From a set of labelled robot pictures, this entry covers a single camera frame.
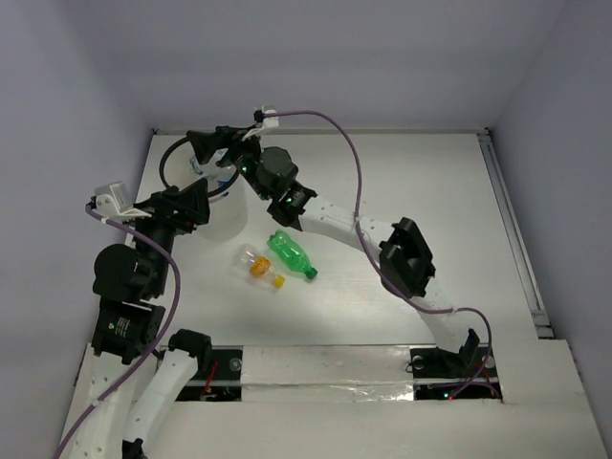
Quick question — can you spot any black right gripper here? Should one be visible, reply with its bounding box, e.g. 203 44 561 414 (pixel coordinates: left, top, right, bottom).
187 124 271 201

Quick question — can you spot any green white label bottle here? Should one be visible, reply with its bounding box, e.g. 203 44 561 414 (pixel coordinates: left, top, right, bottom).
189 149 234 188

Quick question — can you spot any orange label yellow cap bottle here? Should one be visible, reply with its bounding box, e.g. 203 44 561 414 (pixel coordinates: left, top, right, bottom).
234 244 285 289

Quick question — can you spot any green plastic bottle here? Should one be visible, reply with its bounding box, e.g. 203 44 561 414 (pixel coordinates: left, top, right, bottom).
267 229 317 280

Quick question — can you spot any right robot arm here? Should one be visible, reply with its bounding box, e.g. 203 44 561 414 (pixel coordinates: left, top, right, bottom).
186 126 480 375

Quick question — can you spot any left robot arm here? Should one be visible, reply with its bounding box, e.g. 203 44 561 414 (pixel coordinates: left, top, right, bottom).
55 179 212 458

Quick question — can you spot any white bin with black rim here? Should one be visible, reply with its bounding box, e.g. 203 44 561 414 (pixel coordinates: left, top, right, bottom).
164 139 248 242

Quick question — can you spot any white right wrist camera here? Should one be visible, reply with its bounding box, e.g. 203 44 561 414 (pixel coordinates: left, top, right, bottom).
241 105 279 142

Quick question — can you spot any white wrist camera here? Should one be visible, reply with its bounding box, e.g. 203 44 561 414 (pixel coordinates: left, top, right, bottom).
241 105 279 142
92 182 151 222

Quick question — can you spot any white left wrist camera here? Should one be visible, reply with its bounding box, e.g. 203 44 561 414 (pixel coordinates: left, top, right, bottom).
92 182 151 222

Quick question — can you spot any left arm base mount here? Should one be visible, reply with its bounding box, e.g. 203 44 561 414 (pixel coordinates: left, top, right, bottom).
176 346 243 403

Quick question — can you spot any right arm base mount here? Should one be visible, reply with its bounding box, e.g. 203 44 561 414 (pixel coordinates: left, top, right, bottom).
404 346 502 401

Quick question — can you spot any aluminium rail at table edge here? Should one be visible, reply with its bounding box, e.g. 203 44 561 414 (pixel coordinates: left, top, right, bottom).
477 129 556 339

